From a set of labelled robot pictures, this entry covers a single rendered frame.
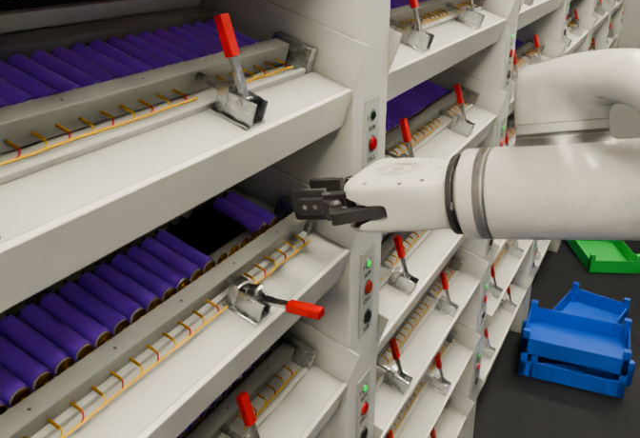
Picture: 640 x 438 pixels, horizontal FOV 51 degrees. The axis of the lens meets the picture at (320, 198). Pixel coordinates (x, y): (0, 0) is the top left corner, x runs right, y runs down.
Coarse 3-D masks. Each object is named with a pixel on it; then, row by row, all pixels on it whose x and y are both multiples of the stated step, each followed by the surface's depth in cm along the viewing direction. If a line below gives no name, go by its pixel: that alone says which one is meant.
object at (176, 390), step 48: (240, 192) 82; (288, 192) 79; (240, 240) 74; (336, 240) 78; (288, 288) 69; (192, 336) 59; (240, 336) 61; (144, 384) 53; (192, 384) 55; (96, 432) 48; (144, 432) 50
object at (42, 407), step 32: (288, 224) 75; (256, 256) 68; (192, 288) 61; (224, 288) 64; (160, 320) 56; (96, 352) 52; (128, 352) 53; (64, 384) 48; (96, 384) 51; (128, 384) 52; (0, 416) 45; (32, 416) 45
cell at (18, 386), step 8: (0, 368) 48; (0, 376) 48; (8, 376) 48; (0, 384) 47; (8, 384) 47; (16, 384) 48; (24, 384) 48; (0, 392) 47; (8, 392) 47; (16, 392) 48; (8, 400) 47
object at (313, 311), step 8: (256, 288) 62; (256, 296) 63; (264, 296) 63; (272, 304) 62; (280, 304) 62; (288, 304) 61; (296, 304) 61; (304, 304) 61; (296, 312) 61; (304, 312) 60; (312, 312) 60; (320, 312) 60
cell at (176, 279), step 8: (136, 248) 64; (128, 256) 64; (136, 256) 64; (144, 256) 64; (152, 256) 64; (144, 264) 63; (152, 264) 63; (160, 264) 63; (152, 272) 63; (160, 272) 63; (168, 272) 63; (176, 272) 63; (168, 280) 62; (176, 280) 62; (176, 288) 62
